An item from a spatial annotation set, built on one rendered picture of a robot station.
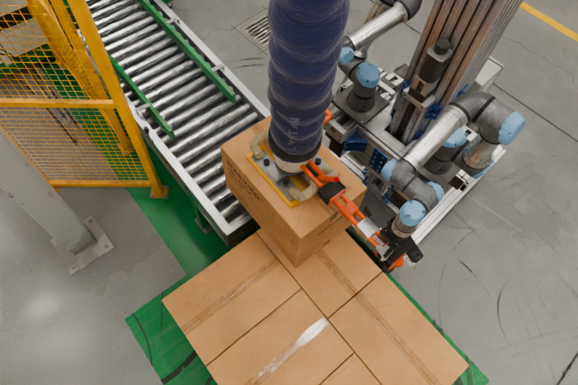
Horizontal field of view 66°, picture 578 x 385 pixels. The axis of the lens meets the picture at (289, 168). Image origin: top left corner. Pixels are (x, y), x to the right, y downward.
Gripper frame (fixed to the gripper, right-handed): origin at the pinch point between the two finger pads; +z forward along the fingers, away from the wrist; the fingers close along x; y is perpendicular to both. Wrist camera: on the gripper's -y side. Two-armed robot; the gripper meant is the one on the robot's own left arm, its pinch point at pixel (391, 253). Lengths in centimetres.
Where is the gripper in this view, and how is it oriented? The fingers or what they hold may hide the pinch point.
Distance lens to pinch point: 182.3
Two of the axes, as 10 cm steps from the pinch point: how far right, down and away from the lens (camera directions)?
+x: -7.7, 5.2, -3.7
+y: -6.4, -6.7, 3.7
